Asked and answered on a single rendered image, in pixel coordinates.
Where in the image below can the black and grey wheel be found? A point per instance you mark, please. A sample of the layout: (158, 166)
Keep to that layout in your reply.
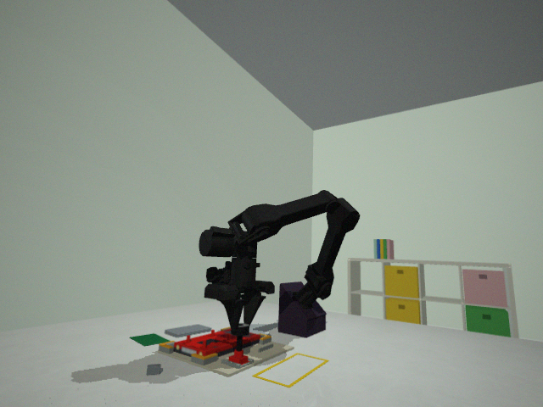
(243, 329)

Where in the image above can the green flat square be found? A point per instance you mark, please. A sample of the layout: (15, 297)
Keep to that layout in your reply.
(149, 339)

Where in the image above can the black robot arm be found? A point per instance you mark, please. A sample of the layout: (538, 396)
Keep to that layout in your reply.
(265, 220)

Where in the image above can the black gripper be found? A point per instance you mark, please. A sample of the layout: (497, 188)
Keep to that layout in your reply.
(243, 273)

